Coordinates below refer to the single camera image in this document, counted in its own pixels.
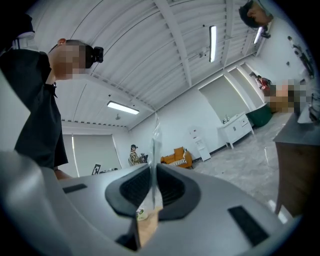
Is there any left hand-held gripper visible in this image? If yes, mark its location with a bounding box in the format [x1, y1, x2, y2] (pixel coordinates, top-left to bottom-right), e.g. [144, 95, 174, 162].
[91, 163, 119, 176]

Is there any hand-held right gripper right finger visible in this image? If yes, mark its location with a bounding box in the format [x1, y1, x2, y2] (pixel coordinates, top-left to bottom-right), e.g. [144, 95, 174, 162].
[139, 164, 302, 256]

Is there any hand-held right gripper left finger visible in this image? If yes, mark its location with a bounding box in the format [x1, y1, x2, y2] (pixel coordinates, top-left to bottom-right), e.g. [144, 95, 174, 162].
[0, 149, 152, 256]

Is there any clear plastic snack packet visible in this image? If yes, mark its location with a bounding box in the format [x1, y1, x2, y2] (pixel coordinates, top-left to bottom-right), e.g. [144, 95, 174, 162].
[134, 112, 165, 249]

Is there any person's left forearm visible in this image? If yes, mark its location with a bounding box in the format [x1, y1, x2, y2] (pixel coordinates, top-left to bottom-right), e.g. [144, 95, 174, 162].
[53, 166, 74, 181]

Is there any grey roller blind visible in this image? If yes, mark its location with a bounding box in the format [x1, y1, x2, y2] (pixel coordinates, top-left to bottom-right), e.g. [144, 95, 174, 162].
[62, 134, 121, 177]

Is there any orange sofa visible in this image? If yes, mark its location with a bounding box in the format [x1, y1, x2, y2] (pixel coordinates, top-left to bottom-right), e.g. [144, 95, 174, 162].
[160, 147, 194, 170]

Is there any ceiling light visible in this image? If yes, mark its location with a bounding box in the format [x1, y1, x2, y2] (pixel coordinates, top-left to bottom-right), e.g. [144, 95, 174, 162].
[209, 24, 217, 64]
[107, 100, 140, 116]
[253, 26, 264, 45]

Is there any white water dispenser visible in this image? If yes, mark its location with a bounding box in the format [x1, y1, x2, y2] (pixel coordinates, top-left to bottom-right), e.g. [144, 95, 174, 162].
[188, 124, 212, 162]

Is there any person's black clothing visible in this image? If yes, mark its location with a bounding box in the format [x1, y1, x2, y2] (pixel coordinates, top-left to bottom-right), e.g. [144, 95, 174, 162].
[0, 14, 70, 171]

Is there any white vanity cabinet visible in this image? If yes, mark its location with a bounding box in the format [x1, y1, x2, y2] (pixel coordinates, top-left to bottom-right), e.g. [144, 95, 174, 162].
[216, 112, 255, 150]

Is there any dark wooden cabinet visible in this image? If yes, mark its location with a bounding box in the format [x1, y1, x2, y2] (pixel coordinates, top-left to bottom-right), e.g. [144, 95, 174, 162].
[272, 113, 320, 219]

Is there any dark green bathtub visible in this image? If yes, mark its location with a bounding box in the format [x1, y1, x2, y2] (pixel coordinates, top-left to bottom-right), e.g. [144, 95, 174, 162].
[246, 103, 274, 129]

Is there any person's head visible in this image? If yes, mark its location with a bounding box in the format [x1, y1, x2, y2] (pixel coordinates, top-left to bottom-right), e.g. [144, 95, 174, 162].
[47, 38, 95, 81]

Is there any black head camera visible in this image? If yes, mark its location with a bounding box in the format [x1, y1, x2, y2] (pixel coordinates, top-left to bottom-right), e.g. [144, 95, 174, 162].
[90, 46, 105, 64]

